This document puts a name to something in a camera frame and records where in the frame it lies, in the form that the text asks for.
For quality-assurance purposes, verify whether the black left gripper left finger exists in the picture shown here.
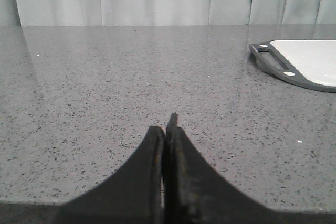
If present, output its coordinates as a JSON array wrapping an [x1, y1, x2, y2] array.
[[53, 126, 164, 223]]

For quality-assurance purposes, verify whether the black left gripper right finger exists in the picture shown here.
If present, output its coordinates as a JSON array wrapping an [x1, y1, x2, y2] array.
[[163, 113, 283, 223]]

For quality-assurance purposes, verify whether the white cutting board grey rim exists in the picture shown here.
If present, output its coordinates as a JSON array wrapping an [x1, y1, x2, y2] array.
[[249, 39, 335, 93]]

